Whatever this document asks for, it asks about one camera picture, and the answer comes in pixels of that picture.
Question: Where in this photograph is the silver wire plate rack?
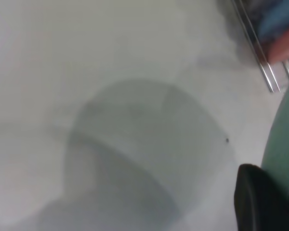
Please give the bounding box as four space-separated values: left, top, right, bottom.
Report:
231 0 289 93

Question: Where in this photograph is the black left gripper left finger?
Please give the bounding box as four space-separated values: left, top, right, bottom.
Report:
233 163 289 231

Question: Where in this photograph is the pink round plate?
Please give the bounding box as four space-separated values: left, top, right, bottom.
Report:
266 24 289 64

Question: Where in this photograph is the blue round plate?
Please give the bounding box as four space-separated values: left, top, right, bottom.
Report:
257 0 289 46

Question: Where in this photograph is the green round plate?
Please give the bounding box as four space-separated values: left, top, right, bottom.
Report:
261 69 289 205

